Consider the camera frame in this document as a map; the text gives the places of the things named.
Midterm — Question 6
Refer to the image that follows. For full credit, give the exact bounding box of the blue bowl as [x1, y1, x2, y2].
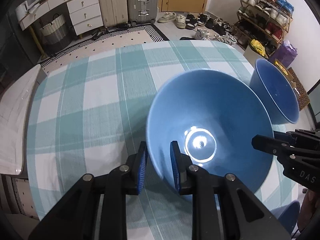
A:
[249, 59, 299, 125]
[271, 200, 300, 234]
[146, 69, 273, 192]

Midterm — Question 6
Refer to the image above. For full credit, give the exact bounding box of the person's right hand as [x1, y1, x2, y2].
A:
[297, 190, 319, 232]

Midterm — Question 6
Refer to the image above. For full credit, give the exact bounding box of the purple bag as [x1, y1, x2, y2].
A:
[268, 40, 298, 68]

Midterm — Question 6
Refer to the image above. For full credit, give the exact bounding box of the shoe rack with shoes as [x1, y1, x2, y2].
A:
[233, 0, 294, 57]

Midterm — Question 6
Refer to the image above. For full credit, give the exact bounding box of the grey marble coffee table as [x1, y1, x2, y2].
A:
[1, 64, 46, 176]

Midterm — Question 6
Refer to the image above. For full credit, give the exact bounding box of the woven laundry basket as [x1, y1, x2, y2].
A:
[40, 14, 72, 53]

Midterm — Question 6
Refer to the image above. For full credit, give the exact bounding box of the silver grey suitcase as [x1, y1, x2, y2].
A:
[127, 0, 158, 27]

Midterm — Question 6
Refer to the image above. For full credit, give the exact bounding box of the white drawer cabinet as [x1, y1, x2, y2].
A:
[16, 0, 104, 35]

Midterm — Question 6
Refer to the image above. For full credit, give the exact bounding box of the beige suitcase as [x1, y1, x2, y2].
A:
[99, 0, 128, 28]

